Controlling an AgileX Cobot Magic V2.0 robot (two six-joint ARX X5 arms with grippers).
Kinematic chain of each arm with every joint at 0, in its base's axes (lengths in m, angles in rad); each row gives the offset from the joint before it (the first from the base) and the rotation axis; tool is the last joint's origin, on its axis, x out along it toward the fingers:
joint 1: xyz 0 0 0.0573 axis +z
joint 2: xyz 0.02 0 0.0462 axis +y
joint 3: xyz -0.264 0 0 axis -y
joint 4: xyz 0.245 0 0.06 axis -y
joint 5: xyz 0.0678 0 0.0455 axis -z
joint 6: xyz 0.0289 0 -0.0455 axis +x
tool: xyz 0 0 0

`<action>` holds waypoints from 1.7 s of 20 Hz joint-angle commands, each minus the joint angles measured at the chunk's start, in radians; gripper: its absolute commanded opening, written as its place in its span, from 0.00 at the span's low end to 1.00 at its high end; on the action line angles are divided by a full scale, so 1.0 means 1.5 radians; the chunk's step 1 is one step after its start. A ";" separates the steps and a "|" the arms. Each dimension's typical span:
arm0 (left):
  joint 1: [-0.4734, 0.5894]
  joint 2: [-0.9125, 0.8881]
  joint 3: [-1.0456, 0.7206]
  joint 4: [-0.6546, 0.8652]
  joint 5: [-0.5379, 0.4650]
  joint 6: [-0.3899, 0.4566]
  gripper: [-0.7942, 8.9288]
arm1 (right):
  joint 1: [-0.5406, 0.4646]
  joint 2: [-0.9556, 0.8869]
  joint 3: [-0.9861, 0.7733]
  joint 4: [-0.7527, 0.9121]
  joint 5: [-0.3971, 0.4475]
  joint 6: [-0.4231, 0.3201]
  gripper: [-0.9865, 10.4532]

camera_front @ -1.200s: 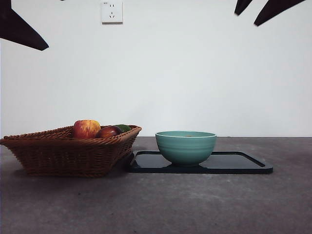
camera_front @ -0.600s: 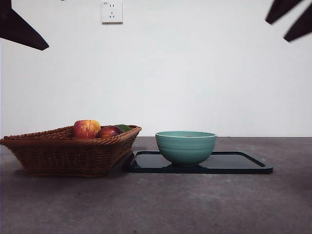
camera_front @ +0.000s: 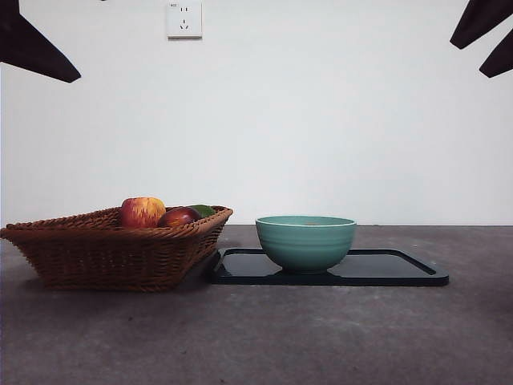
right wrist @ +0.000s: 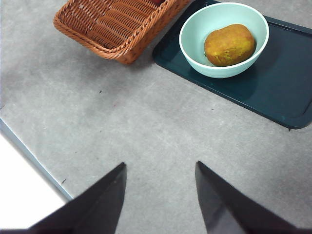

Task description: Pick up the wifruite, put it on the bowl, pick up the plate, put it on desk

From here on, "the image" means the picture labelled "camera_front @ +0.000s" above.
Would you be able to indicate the dark red apple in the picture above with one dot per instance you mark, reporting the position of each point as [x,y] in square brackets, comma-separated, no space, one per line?
[178,217]

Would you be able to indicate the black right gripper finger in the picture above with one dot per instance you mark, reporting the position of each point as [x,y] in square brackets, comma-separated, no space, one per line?
[501,60]
[485,20]

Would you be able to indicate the brown wicker basket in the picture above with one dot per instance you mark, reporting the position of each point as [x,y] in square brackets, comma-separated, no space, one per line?
[108,256]

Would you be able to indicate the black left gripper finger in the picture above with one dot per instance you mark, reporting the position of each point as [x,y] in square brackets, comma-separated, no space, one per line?
[32,48]

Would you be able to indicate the teal ribbed bowl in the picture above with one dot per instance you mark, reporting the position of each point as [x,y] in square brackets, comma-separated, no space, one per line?
[306,248]

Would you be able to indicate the red and yellow apple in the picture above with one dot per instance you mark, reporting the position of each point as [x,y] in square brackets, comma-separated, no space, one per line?
[140,212]

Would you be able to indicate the white wall socket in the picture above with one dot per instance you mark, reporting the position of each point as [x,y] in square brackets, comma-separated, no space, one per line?
[184,20]

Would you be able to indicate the green fruit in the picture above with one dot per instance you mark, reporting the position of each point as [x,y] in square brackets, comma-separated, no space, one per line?
[205,210]

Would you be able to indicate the dark teal rectangular tray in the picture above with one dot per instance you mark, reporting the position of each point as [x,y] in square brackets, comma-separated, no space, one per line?
[380,266]

